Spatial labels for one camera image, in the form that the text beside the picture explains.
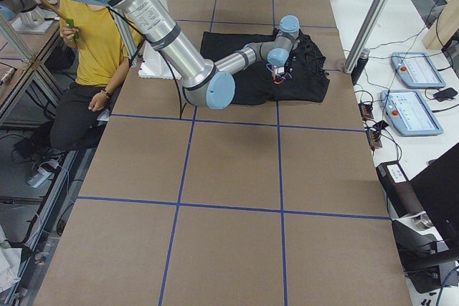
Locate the black graphic t-shirt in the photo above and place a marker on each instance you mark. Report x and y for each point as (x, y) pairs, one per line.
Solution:
(306, 79)

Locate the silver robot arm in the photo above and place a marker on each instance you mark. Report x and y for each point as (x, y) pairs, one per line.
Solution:
(204, 82)

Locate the orange black electronics board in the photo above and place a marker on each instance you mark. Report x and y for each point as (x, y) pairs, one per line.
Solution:
(373, 134)

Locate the person in yellow shirt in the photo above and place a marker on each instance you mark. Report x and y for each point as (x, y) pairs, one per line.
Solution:
(103, 65)

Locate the near blue teach pendant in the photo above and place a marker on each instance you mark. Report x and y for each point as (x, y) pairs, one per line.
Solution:
(409, 114)

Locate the blue teach pendant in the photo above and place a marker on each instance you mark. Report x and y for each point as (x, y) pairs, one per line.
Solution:
(409, 114)
(416, 70)

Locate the black box with label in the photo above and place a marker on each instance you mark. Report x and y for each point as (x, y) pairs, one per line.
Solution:
(398, 188)

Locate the far blue teach pendant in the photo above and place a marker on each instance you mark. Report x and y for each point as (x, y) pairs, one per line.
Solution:
(416, 70)

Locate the black monitor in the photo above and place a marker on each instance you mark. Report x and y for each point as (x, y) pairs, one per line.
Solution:
(436, 188)

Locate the white pedestal column base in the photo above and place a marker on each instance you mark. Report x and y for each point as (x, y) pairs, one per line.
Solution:
(154, 66)

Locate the aluminium frame post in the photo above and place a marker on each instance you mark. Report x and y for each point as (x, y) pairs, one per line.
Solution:
(364, 33)

